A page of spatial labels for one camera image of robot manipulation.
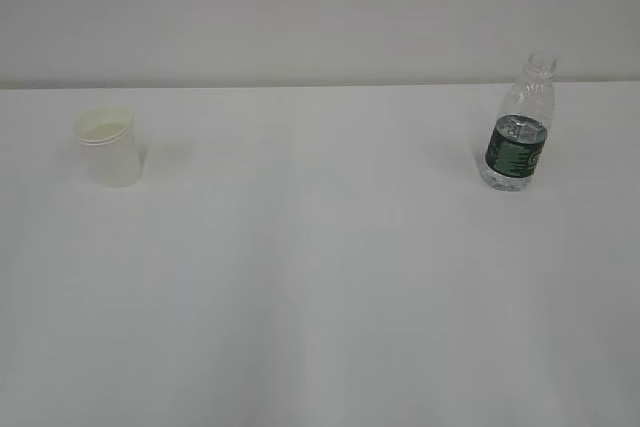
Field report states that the white paper cup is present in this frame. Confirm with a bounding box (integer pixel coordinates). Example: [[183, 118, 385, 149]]
[[73, 106, 142, 188]]

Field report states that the clear water bottle green label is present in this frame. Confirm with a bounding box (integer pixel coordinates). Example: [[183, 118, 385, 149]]
[[480, 52, 557, 192]]

